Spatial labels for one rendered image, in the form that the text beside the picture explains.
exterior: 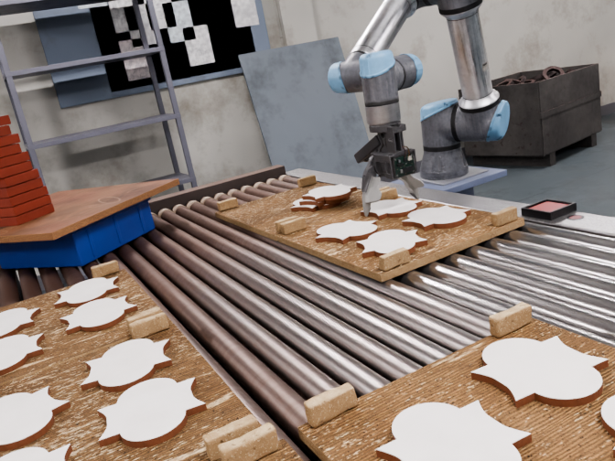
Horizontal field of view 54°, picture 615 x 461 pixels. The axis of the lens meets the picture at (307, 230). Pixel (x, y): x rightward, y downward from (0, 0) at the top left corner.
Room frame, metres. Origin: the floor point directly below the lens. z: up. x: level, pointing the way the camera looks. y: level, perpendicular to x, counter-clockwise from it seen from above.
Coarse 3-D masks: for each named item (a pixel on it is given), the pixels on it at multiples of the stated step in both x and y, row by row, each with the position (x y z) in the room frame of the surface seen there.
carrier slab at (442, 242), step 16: (464, 208) 1.27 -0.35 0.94; (320, 224) 1.37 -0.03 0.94; (384, 224) 1.27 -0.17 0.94; (400, 224) 1.25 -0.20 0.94; (464, 224) 1.16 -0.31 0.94; (480, 224) 1.14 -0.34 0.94; (512, 224) 1.12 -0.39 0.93; (288, 240) 1.29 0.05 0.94; (304, 240) 1.27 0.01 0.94; (432, 240) 1.10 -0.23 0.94; (448, 240) 1.08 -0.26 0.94; (464, 240) 1.07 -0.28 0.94; (480, 240) 1.08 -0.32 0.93; (320, 256) 1.17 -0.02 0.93; (336, 256) 1.12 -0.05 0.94; (352, 256) 1.10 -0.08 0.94; (416, 256) 1.03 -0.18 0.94; (432, 256) 1.03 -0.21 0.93; (368, 272) 1.01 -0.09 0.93; (384, 272) 0.98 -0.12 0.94; (400, 272) 1.00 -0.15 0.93
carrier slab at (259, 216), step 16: (288, 192) 1.80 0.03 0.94; (304, 192) 1.75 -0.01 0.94; (352, 192) 1.63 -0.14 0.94; (240, 208) 1.71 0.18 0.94; (256, 208) 1.67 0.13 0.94; (272, 208) 1.63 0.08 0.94; (288, 208) 1.60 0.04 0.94; (336, 208) 1.49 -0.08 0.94; (352, 208) 1.46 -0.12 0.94; (240, 224) 1.55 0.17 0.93; (256, 224) 1.48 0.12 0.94; (272, 224) 1.45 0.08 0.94
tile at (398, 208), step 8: (384, 200) 1.43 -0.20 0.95; (392, 200) 1.41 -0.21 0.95; (400, 200) 1.40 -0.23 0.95; (408, 200) 1.38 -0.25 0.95; (416, 200) 1.37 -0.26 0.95; (376, 208) 1.37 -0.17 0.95; (384, 208) 1.36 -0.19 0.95; (392, 208) 1.35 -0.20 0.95; (400, 208) 1.33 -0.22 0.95; (408, 208) 1.32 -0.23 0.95; (416, 208) 1.33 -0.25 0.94; (376, 216) 1.33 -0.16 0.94; (384, 216) 1.32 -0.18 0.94; (392, 216) 1.31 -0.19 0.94; (400, 216) 1.30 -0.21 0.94
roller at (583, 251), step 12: (276, 180) 2.11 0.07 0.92; (516, 240) 1.08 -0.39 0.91; (528, 240) 1.06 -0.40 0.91; (540, 240) 1.04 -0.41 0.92; (552, 240) 1.02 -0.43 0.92; (564, 252) 0.98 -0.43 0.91; (576, 252) 0.96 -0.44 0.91; (588, 252) 0.94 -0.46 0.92; (600, 252) 0.93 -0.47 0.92; (612, 252) 0.91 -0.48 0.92
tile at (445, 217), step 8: (432, 208) 1.28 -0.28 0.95; (440, 208) 1.27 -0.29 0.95; (448, 208) 1.26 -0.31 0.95; (408, 216) 1.25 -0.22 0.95; (416, 216) 1.24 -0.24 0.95; (424, 216) 1.23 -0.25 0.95; (432, 216) 1.22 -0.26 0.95; (440, 216) 1.21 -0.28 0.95; (448, 216) 1.20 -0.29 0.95; (456, 216) 1.19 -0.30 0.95; (464, 216) 1.18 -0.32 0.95; (408, 224) 1.22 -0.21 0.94; (416, 224) 1.20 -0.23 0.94; (424, 224) 1.17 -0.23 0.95; (432, 224) 1.17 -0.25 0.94; (440, 224) 1.16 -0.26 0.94; (448, 224) 1.16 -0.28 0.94; (456, 224) 1.16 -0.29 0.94
